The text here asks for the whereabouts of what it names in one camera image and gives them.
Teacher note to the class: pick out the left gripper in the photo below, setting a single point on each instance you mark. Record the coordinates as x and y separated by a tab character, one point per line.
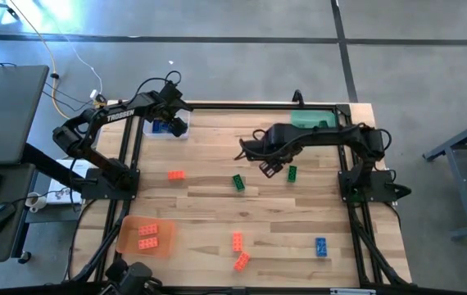
164	110

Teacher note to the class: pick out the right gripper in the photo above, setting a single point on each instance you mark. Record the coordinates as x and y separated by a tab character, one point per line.
280	152

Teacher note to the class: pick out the blue toy building block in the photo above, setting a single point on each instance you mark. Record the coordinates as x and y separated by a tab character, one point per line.
320	247
161	126

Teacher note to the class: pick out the green toy building block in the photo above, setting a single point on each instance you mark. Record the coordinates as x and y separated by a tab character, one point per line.
238	182
291	173

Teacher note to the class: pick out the orange toy building block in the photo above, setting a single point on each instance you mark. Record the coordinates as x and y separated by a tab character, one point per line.
148	243
241	261
148	230
176	175
237	241

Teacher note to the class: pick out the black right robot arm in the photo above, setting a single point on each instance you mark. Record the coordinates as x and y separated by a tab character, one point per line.
332	135

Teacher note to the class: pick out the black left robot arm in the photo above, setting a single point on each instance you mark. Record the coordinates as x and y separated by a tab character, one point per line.
121	114

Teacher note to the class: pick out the clear translucent plastic bin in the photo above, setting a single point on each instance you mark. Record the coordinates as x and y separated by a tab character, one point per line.
149	133

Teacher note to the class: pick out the teal translucent plastic bin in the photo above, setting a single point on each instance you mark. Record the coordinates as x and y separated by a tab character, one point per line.
305	119

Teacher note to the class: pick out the white power adapter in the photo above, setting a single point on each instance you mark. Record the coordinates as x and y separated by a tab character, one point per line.
94	95

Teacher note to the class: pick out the orange translucent plastic bin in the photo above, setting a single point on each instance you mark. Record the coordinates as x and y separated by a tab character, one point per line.
166	246

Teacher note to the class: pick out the white paper booklet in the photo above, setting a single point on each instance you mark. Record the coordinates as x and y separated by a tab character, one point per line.
59	192

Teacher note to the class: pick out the white mug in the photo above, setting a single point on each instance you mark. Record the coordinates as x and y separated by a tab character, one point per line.
37	201

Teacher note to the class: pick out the large grey laptop lid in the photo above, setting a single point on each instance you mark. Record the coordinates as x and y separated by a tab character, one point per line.
8	114

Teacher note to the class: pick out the black caster wheel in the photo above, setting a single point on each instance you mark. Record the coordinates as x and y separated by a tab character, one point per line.
24	257

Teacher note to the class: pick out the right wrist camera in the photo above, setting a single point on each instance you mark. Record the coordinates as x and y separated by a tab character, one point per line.
254	148

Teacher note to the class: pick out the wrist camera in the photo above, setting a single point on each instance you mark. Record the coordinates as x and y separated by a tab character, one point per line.
254	148
172	92

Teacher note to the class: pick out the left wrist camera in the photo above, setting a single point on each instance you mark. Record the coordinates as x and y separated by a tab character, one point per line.
172	92

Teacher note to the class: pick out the silver aluminium bracket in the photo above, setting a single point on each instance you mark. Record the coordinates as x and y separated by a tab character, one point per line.
352	291

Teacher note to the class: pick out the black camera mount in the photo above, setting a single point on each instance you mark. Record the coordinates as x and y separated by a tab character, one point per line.
133	278

